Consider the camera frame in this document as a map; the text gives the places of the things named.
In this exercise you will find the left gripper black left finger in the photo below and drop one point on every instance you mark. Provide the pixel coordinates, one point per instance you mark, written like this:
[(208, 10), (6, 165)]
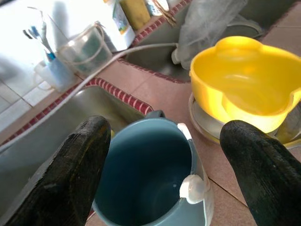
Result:
[(58, 176)]

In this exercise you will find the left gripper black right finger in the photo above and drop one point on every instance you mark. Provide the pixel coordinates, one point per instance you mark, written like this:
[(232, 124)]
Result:
[(263, 176)]

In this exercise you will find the steel bowl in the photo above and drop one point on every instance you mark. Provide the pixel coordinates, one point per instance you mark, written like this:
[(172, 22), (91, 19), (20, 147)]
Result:
[(204, 127)]

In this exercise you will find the blue plastic mug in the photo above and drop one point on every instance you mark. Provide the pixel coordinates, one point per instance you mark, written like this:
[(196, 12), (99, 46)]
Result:
[(145, 164)]

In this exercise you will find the yellow plastic bowl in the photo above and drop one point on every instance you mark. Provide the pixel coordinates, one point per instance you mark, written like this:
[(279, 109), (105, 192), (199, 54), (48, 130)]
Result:
[(235, 77)]

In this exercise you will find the steel sink basin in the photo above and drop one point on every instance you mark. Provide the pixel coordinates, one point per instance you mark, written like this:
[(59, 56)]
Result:
[(152, 58), (35, 146)]

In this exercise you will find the clear toothbrush cup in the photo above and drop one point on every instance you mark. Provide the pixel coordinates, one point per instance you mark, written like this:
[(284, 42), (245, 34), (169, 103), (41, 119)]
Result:
[(58, 75)]

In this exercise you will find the blue toothbrush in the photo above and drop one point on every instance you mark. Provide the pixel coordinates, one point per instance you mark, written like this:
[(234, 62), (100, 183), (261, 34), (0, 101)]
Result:
[(50, 56)]

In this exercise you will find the small clear plastic bucket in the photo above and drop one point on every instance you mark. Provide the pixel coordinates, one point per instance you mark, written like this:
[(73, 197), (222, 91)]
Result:
[(87, 54)]

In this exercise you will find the white toothbrush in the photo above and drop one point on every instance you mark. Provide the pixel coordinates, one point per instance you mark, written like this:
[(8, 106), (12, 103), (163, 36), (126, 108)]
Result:
[(45, 35)]

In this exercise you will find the round steel dish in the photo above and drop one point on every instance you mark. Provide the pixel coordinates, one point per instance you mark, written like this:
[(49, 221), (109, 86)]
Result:
[(249, 26)]

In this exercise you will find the white detergent bottle yellow cap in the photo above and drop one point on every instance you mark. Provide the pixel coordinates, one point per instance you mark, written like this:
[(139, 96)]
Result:
[(120, 30)]

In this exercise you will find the clear plastic bag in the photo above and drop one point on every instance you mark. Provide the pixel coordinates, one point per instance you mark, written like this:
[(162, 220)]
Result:
[(204, 23)]

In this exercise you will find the mustard yellow scrub block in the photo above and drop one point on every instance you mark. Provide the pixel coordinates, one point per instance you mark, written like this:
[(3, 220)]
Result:
[(135, 11)]

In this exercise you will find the brown twine strand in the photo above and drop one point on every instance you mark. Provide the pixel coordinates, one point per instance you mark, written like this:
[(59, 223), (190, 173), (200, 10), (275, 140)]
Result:
[(168, 16)]

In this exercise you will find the white printed bottle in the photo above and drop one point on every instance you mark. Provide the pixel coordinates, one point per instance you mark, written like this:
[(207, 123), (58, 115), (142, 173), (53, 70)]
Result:
[(156, 5)]

